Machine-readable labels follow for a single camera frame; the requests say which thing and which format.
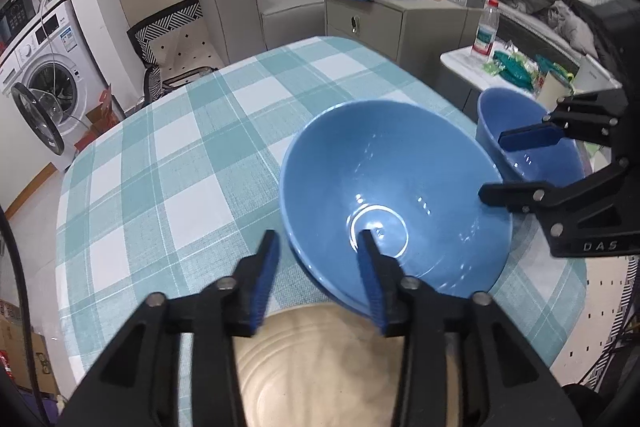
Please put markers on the white cup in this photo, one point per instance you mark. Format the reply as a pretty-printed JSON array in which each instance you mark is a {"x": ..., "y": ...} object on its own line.
[{"x": 555, "y": 89}]

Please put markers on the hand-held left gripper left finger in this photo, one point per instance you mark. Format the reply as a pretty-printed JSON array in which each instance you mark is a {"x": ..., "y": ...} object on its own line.
[{"x": 265, "y": 282}]

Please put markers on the cream plate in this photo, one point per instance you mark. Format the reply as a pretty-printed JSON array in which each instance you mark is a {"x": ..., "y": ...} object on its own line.
[{"x": 325, "y": 357}]

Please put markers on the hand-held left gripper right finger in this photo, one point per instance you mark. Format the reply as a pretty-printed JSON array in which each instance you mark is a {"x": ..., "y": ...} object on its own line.
[{"x": 372, "y": 282}]

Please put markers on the white pegboard panel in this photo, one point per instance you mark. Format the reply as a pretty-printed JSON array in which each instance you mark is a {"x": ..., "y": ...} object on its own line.
[{"x": 595, "y": 307}]

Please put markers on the blue bowl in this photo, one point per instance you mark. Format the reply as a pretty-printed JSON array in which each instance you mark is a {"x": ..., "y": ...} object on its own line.
[
  {"x": 525, "y": 117},
  {"x": 400, "y": 187},
  {"x": 345, "y": 297}
]

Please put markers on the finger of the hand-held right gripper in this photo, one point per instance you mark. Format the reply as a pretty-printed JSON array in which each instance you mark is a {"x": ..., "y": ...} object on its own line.
[
  {"x": 520, "y": 196},
  {"x": 530, "y": 138}
]

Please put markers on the teal plastic item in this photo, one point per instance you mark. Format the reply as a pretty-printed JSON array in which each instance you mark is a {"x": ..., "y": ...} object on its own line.
[{"x": 515, "y": 72}]

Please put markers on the brown cardboard box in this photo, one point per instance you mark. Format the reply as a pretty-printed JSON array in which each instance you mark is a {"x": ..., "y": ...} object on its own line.
[{"x": 20, "y": 347}]

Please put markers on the teal checked tablecloth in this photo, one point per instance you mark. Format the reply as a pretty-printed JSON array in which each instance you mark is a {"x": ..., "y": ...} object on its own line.
[{"x": 175, "y": 167}]

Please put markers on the white marble side table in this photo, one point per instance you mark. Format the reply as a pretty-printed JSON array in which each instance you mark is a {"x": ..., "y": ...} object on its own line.
[{"x": 465, "y": 72}]

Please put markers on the red cardboard box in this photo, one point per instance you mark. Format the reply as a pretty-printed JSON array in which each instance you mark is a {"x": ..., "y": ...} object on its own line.
[{"x": 100, "y": 117}]

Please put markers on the black pressure cooker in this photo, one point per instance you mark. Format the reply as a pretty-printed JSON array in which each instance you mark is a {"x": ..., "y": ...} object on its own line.
[{"x": 11, "y": 17}]

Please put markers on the black white patterned chair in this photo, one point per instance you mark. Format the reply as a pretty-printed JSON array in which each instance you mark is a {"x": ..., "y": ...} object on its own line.
[{"x": 170, "y": 32}]

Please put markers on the white washing machine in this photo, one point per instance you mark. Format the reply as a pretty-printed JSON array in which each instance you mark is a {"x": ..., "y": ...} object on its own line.
[{"x": 45, "y": 57}]

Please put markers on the clear plastic water bottle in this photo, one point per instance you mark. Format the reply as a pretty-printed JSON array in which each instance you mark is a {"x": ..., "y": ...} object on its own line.
[{"x": 486, "y": 32}]

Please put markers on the beige low cabinet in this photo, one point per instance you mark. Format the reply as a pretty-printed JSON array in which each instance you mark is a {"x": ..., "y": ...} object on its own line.
[{"x": 370, "y": 22}]

